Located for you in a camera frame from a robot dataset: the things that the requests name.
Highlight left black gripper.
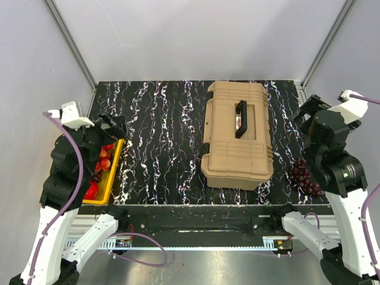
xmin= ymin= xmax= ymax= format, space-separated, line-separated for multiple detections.
xmin=65 ymin=109 xmax=129 ymax=175

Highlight tan plastic tool box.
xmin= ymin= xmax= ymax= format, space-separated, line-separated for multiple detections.
xmin=201 ymin=81 xmax=274 ymax=191

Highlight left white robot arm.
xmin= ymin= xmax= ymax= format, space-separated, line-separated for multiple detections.
xmin=9 ymin=110 xmax=129 ymax=284

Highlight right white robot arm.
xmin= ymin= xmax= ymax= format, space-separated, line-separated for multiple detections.
xmin=270 ymin=90 xmax=379 ymax=284

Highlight red cherry cluster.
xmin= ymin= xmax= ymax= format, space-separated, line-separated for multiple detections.
xmin=94 ymin=144 xmax=115 ymax=172

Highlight black marble pattern mat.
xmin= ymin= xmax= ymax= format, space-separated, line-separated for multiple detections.
xmin=90 ymin=80 xmax=326 ymax=205

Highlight yellow plastic bin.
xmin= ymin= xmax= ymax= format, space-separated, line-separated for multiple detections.
xmin=83 ymin=139 xmax=124 ymax=205

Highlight purple grapes in bin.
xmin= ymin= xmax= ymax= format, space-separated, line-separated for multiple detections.
xmin=92 ymin=172 xmax=102 ymax=183

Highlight dark purple grape bunch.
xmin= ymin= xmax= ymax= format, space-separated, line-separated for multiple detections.
xmin=289 ymin=158 xmax=325 ymax=197

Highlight red apple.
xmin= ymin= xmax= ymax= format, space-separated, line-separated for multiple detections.
xmin=84 ymin=182 xmax=99 ymax=200

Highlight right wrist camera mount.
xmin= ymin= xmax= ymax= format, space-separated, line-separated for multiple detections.
xmin=328 ymin=90 xmax=368 ymax=125

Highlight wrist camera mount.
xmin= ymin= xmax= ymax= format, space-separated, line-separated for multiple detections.
xmin=328 ymin=90 xmax=368 ymax=125
xmin=48 ymin=101 xmax=94 ymax=130

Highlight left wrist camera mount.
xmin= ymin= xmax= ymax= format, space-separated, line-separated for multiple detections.
xmin=48 ymin=101 xmax=94 ymax=130

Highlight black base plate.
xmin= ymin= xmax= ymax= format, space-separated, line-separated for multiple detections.
xmin=97 ymin=204 xmax=306 ymax=249

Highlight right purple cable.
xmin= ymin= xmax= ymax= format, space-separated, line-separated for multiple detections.
xmin=252 ymin=93 xmax=380 ymax=283

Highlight purple cable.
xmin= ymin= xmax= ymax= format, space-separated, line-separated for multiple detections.
xmin=28 ymin=111 xmax=169 ymax=285
xmin=252 ymin=93 xmax=380 ymax=283

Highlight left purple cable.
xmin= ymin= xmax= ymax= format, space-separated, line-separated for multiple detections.
xmin=28 ymin=111 xmax=169 ymax=285

